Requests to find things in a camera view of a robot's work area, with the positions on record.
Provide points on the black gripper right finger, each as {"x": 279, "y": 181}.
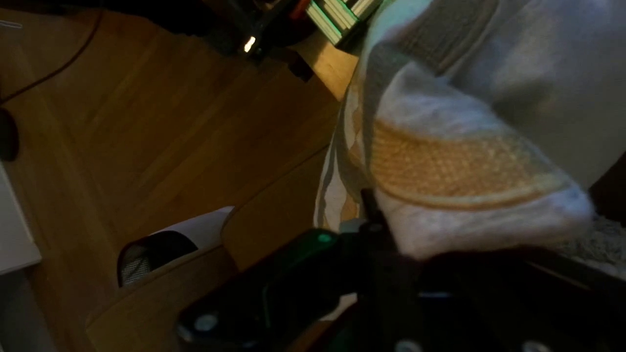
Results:
{"x": 508, "y": 280}

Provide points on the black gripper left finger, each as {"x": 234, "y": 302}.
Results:
{"x": 371, "y": 228}

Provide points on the white and brown striped pillow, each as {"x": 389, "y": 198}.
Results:
{"x": 455, "y": 169}

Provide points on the white box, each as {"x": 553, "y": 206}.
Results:
{"x": 13, "y": 222}

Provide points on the black rounded object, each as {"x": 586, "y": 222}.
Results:
{"x": 5, "y": 134}

